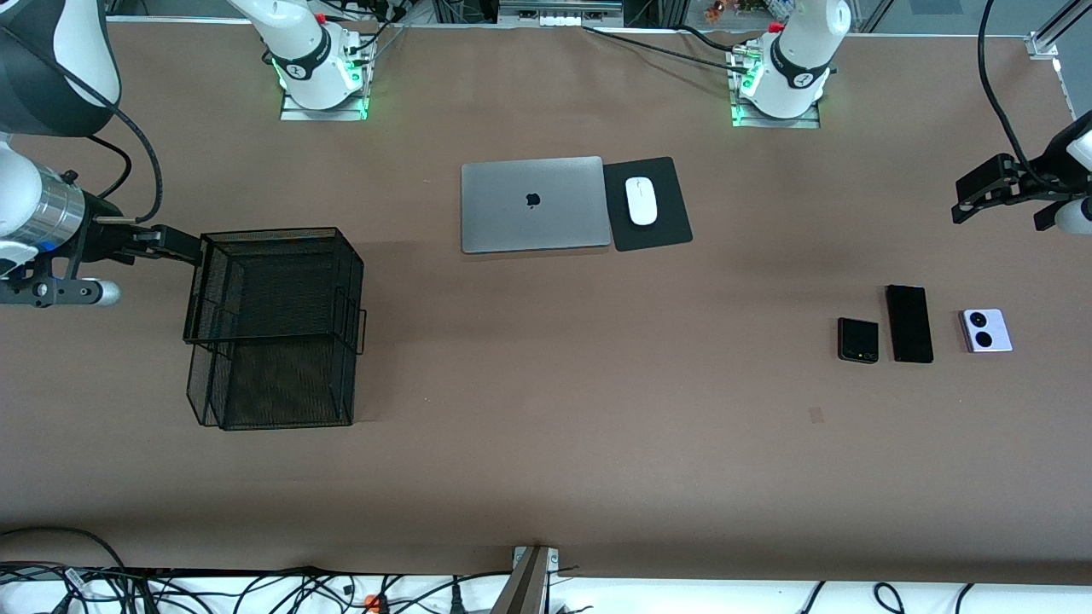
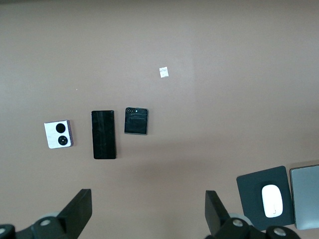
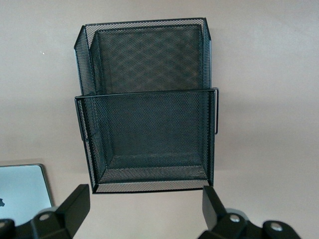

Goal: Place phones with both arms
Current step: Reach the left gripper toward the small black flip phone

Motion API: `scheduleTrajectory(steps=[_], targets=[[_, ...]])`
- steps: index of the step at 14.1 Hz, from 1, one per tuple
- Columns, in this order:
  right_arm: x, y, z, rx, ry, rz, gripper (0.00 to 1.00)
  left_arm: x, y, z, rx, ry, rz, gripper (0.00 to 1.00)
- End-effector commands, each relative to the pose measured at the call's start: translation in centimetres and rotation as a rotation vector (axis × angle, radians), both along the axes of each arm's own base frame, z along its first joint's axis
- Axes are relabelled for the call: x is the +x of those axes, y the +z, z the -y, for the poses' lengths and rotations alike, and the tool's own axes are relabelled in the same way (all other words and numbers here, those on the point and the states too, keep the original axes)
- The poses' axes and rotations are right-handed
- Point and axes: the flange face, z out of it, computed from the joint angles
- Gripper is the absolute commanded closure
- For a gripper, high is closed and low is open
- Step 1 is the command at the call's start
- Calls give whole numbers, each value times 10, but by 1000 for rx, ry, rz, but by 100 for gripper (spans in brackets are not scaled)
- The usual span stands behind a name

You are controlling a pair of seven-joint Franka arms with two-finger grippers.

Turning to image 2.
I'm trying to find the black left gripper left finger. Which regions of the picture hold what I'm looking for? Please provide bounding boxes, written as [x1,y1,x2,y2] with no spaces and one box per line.
[0,188,93,239]

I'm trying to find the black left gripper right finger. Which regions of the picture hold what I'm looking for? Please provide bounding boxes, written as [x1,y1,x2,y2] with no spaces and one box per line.
[205,190,300,239]

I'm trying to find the black slab smartphone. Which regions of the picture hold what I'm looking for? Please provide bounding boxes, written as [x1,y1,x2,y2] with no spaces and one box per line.
[91,110,118,160]

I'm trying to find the silver laptop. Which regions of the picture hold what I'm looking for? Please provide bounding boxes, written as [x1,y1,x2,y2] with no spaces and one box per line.
[289,164,319,230]

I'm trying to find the black flip phone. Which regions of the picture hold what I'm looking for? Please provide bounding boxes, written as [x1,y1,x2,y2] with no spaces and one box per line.
[124,107,149,135]

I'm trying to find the white computer mouse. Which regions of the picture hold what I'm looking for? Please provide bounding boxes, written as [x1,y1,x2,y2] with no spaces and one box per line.
[261,184,284,218]

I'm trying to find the black mouse pad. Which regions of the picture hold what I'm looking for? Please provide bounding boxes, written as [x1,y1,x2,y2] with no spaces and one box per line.
[236,166,296,231]

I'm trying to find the white lilac flip phone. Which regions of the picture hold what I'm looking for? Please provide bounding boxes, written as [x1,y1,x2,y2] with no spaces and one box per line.
[44,119,74,149]

